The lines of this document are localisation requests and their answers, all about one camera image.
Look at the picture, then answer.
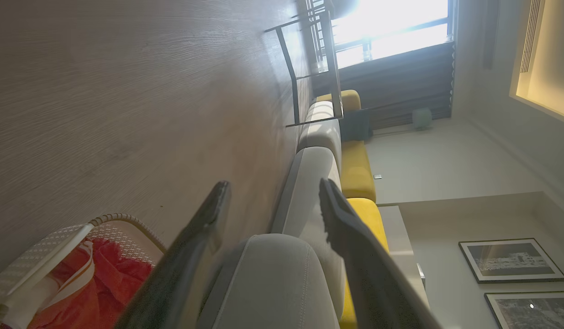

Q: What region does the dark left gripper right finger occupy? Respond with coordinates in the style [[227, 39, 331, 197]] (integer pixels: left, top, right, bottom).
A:
[[319, 178, 442, 329]]

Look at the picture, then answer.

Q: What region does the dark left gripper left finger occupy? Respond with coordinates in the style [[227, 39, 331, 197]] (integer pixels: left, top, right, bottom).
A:
[[115, 180, 232, 329]]

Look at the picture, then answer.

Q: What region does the white woven laundry basket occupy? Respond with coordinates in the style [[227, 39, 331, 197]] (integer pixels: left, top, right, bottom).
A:
[[0, 213, 167, 329]]

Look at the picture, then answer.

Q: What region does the yellow sofa back cushion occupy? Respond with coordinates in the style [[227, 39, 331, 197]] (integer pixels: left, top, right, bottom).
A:
[[338, 197, 390, 329], [341, 140, 377, 203], [316, 90, 361, 113]]

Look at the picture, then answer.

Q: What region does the red clothing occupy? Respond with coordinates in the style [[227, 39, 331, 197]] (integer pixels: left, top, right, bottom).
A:
[[28, 239, 153, 329]]

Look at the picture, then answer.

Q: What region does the grey fabric sofa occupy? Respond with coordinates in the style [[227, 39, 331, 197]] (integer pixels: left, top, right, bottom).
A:
[[197, 101, 347, 329]]

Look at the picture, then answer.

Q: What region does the white red striped garment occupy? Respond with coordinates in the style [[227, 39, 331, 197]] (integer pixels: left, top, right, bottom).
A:
[[12, 241, 96, 328]]

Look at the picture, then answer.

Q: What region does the black framed picture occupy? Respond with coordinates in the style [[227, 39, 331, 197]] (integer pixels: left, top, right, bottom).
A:
[[459, 238, 564, 284], [484, 291, 564, 329]]

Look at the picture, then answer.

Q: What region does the teal throw cushion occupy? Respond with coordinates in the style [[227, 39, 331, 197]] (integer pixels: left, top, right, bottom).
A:
[[340, 110, 372, 143]]

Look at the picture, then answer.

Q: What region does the pale green floor lamp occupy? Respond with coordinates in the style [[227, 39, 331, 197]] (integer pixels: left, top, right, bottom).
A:
[[372, 108, 433, 136]]

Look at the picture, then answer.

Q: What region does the dark pleated window blind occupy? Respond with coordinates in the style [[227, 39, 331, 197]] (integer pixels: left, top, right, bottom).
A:
[[311, 41, 455, 131]]

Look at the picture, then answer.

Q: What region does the dark slatted chair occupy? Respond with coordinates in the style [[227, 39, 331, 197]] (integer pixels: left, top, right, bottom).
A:
[[296, 0, 337, 74]]

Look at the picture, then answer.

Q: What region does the bright window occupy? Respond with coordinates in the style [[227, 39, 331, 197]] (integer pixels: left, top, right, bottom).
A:
[[330, 0, 451, 69]]

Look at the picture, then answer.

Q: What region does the ceiling air vent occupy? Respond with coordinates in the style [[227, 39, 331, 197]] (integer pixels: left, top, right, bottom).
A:
[[519, 0, 544, 74]]

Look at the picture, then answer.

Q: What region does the dark metal frame table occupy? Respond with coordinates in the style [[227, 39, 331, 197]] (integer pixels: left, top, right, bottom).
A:
[[264, 9, 344, 128]]

